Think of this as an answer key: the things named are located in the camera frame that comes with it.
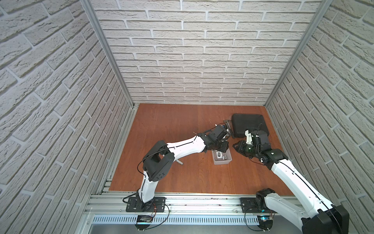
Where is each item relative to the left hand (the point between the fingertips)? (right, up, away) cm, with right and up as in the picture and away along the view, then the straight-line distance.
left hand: (229, 146), depth 84 cm
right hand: (+3, +1, -3) cm, 4 cm away
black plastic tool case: (+15, +13, +23) cm, 30 cm away
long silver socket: (-30, -11, +4) cm, 32 cm away
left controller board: (-46, -34, -15) cm, 59 cm away
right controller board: (+14, -35, -14) cm, 40 cm away
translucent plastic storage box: (-4, -9, +6) cm, 12 cm away
